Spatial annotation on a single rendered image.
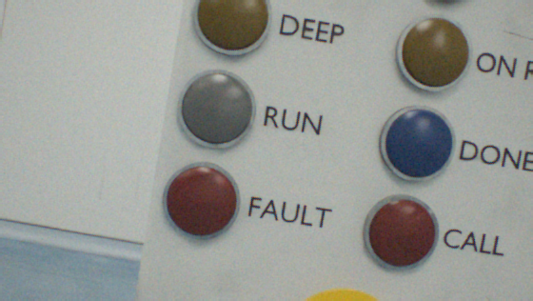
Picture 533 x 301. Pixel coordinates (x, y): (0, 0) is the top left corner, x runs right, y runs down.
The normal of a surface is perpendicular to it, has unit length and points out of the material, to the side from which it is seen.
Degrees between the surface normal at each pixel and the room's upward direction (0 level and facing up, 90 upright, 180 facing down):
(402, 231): 88
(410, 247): 92
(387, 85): 90
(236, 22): 93
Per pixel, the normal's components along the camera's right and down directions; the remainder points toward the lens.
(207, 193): 0.11, 0.02
